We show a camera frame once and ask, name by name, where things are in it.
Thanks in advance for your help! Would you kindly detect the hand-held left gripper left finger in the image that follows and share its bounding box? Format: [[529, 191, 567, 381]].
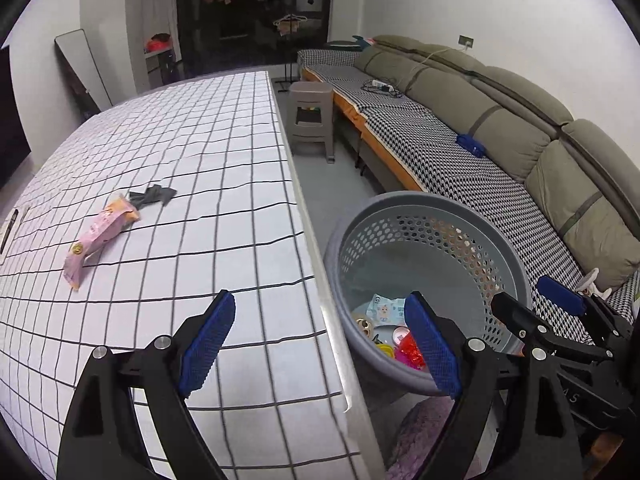
[[56, 289, 237, 480]]

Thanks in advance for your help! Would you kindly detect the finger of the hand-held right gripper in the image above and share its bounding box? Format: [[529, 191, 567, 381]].
[[537, 276, 629, 352], [491, 292, 616, 362]]

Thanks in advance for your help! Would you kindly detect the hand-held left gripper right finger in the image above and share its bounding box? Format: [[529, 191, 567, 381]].
[[404, 291, 586, 480]]

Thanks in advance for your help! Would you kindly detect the red plastic bag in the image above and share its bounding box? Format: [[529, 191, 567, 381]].
[[395, 332, 429, 372]]

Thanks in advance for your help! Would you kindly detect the beige round plush toy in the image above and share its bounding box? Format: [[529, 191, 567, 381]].
[[351, 312, 377, 342]]

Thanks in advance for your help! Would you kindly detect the grey perforated plastic basket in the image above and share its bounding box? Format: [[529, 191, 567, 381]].
[[324, 191, 533, 396]]

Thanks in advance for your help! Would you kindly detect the small white object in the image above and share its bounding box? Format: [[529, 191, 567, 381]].
[[575, 269, 614, 297]]

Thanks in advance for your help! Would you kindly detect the light blue tissue packet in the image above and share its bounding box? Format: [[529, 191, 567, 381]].
[[366, 294, 407, 327]]

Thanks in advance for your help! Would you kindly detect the purple fluffy cushion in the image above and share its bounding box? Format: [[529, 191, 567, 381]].
[[385, 397, 501, 480]]

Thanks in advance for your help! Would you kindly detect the pink snack wrapper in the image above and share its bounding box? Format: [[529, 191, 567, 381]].
[[63, 195, 142, 292]]

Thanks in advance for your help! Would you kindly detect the grey wrapper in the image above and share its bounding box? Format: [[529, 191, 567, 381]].
[[127, 185, 178, 211]]

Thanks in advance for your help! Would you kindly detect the small blue object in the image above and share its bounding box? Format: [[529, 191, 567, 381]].
[[456, 133, 487, 157]]

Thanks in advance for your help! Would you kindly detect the grey-green sofa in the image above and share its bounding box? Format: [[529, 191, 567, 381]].
[[353, 35, 640, 292]]

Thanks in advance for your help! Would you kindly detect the white grid tablecloth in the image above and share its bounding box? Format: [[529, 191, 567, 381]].
[[0, 71, 362, 480]]

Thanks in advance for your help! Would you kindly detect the black pen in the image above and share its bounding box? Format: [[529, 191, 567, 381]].
[[0, 208, 19, 256]]

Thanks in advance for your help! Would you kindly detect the grey plastic stool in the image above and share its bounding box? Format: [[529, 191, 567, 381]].
[[287, 81, 337, 164]]

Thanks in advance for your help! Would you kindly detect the leaning mirror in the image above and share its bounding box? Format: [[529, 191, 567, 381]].
[[54, 29, 114, 122]]

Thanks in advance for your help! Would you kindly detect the clothes hanger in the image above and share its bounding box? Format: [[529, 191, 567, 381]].
[[273, 14, 309, 37]]

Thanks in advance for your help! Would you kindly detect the power strip with cable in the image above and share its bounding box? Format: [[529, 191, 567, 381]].
[[362, 79, 404, 99]]

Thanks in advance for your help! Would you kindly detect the white cable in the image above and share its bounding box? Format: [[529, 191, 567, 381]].
[[420, 44, 469, 67]]

